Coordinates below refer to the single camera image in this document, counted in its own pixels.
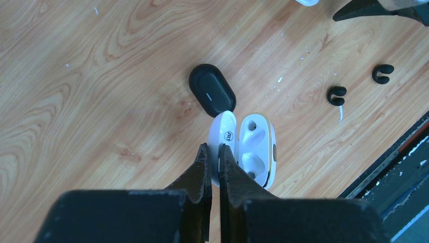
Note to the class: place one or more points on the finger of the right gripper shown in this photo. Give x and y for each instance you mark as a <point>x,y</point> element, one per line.
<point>412,9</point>

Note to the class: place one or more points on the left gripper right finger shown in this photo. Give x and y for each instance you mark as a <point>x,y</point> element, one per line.
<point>249,213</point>

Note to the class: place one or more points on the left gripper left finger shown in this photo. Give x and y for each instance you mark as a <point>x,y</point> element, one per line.
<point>178,213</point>

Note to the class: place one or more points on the white earbud charging case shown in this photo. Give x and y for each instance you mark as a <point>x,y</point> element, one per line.
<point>253,144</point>

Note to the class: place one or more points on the white earbud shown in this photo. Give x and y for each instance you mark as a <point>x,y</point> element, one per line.
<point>307,3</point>

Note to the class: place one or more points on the black earbud charging case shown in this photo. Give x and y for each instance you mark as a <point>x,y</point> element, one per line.
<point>211,89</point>

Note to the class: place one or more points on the black clip earbud right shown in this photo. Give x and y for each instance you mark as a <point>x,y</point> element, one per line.
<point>379,71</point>

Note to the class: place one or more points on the black clip earbud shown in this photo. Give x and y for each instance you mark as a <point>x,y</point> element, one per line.
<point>379,71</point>
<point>335,95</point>

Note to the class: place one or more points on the black clip earbud left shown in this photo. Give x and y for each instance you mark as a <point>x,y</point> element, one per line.
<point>335,95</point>

